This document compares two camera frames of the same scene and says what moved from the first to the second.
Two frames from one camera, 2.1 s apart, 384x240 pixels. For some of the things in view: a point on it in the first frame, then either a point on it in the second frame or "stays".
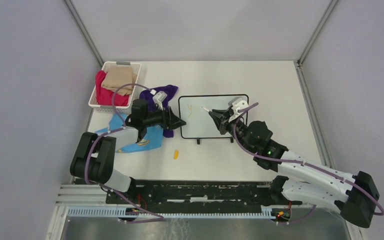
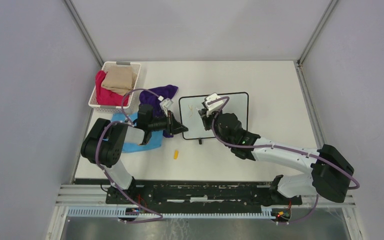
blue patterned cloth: (151, 139) stays
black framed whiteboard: (199, 124) stays
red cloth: (104, 96) stays
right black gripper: (221, 121) -> (205, 119)
